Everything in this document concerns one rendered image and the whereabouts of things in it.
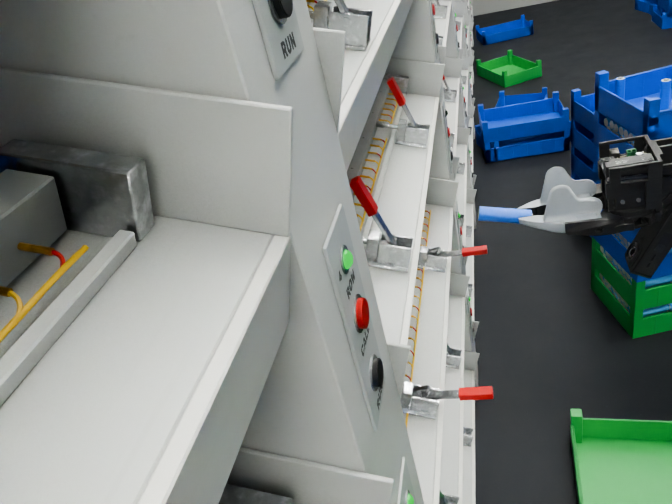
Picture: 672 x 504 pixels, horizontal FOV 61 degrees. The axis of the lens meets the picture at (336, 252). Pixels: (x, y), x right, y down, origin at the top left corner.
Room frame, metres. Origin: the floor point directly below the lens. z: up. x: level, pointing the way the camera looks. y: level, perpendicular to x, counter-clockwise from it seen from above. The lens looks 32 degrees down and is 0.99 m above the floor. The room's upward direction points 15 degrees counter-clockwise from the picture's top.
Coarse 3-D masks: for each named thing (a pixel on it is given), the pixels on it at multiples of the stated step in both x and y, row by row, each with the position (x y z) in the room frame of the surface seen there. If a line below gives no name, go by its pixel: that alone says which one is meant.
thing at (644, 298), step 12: (600, 252) 1.08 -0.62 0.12; (600, 264) 1.06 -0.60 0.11; (612, 276) 1.00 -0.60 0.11; (624, 288) 0.95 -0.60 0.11; (636, 288) 0.90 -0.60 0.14; (648, 288) 0.91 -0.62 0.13; (660, 288) 0.90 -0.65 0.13; (636, 300) 0.90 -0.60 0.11; (648, 300) 0.90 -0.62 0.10; (660, 300) 0.90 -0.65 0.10
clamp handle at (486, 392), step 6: (426, 390) 0.43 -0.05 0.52; (444, 390) 0.43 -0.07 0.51; (450, 390) 0.43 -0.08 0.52; (456, 390) 0.43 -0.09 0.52; (462, 390) 0.42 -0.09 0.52; (468, 390) 0.42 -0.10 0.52; (474, 390) 0.42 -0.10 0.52; (480, 390) 0.41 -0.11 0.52; (486, 390) 0.41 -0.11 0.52; (492, 390) 0.41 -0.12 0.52; (426, 396) 0.43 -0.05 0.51; (432, 396) 0.43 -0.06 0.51; (438, 396) 0.43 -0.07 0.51; (444, 396) 0.42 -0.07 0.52; (450, 396) 0.42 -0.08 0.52; (456, 396) 0.42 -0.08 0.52; (462, 396) 0.41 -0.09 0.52; (468, 396) 0.41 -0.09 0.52; (474, 396) 0.41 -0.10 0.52; (480, 396) 0.41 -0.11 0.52; (486, 396) 0.41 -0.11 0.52; (492, 396) 0.40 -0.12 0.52
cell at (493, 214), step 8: (480, 208) 0.61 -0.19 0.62; (488, 208) 0.60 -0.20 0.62; (496, 208) 0.60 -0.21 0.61; (504, 208) 0.60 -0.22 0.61; (512, 208) 0.60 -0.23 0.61; (480, 216) 0.60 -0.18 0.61; (488, 216) 0.60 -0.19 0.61; (496, 216) 0.60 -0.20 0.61; (504, 216) 0.59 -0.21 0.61; (512, 216) 0.59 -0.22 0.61; (520, 216) 0.59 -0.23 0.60
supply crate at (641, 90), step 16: (608, 80) 1.08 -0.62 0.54; (640, 80) 1.10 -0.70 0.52; (656, 80) 1.09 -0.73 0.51; (608, 96) 1.05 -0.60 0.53; (640, 96) 1.10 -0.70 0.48; (656, 96) 0.91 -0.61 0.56; (608, 112) 1.04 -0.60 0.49; (624, 112) 0.98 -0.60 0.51; (640, 112) 0.93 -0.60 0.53; (656, 112) 0.90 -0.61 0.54; (624, 128) 0.98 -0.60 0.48; (640, 128) 0.93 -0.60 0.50; (656, 128) 0.90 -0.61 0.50
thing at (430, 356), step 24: (432, 192) 0.86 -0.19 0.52; (456, 192) 0.84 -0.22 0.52; (432, 216) 0.82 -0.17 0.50; (432, 240) 0.75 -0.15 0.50; (432, 288) 0.63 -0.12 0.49; (432, 312) 0.59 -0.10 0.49; (408, 336) 0.54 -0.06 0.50; (432, 336) 0.54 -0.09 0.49; (408, 360) 0.50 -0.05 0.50; (432, 360) 0.50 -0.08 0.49; (432, 384) 0.47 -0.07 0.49; (408, 432) 0.40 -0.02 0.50; (432, 432) 0.40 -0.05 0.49; (432, 456) 0.37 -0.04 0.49; (432, 480) 0.35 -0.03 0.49
